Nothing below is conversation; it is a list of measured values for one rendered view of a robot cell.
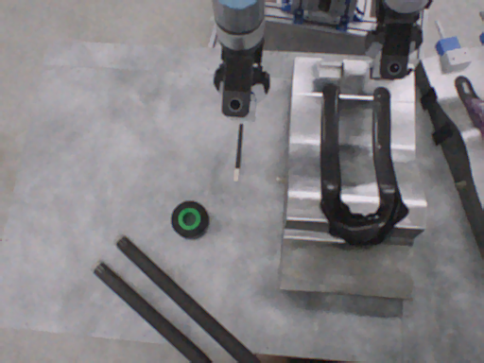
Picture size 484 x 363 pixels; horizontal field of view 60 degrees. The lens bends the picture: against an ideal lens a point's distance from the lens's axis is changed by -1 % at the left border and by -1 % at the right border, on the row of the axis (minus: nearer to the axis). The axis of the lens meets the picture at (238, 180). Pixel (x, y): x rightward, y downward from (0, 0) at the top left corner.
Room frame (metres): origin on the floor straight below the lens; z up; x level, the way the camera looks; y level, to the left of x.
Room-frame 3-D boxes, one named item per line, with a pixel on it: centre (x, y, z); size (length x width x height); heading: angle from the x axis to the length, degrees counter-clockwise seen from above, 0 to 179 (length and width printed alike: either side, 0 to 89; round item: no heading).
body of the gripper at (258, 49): (0.41, -0.04, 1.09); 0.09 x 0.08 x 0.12; 167
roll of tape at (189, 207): (0.19, 0.12, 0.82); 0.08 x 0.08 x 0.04
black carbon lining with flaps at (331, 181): (0.24, -0.25, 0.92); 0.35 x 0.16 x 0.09; 167
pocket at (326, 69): (0.46, -0.24, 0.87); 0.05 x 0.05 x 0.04; 77
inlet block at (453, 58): (0.50, -0.52, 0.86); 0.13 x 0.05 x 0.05; 4
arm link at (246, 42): (0.41, -0.04, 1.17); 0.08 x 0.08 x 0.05
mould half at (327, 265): (0.23, -0.23, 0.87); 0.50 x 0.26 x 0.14; 167
